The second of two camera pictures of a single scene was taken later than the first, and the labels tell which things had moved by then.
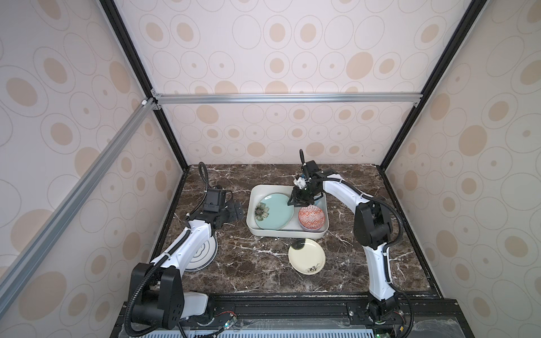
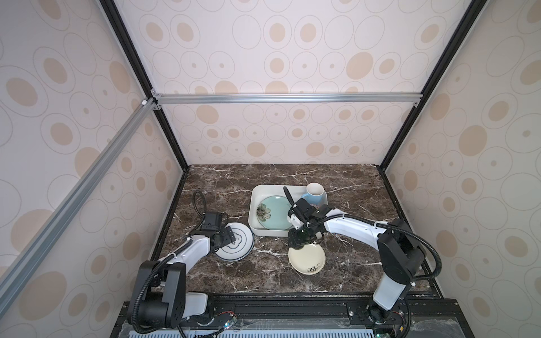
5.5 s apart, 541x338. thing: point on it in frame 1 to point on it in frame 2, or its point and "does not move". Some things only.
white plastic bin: x=254 y=193 does not move
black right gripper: x=296 y=199 to x=294 y=241
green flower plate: x=272 y=212 does not move
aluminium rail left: x=28 y=256 does not move
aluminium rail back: x=286 y=97 does not move
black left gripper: x=232 y=215 to x=227 y=235
